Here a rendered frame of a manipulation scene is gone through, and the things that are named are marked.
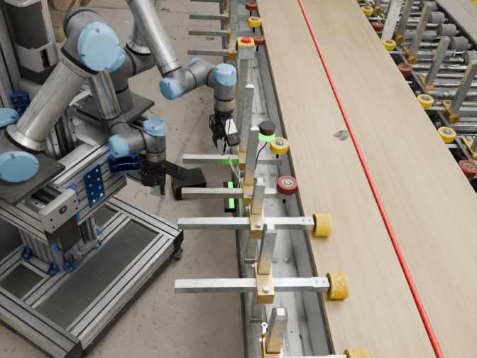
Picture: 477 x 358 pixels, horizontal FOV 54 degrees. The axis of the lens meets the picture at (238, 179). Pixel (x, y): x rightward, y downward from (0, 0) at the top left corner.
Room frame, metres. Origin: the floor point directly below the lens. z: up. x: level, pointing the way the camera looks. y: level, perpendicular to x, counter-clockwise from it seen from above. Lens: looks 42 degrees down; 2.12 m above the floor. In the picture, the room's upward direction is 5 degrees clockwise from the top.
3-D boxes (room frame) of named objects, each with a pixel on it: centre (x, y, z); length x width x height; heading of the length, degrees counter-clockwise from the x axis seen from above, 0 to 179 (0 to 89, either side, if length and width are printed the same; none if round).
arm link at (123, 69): (1.58, 0.52, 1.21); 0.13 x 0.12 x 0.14; 142
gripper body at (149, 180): (1.28, 0.31, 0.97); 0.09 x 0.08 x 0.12; 97
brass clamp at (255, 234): (1.09, -0.07, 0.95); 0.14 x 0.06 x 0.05; 7
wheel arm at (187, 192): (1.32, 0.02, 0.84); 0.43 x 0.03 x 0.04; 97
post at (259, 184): (1.11, -0.07, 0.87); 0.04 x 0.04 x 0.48; 7
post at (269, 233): (0.87, -0.10, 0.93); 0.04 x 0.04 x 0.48; 7
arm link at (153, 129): (1.28, 0.31, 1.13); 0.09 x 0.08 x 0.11; 125
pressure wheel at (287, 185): (1.34, -0.19, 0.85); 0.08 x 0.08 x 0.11
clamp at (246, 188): (1.34, -0.05, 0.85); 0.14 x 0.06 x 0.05; 7
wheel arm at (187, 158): (1.57, 0.03, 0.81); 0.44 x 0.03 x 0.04; 97
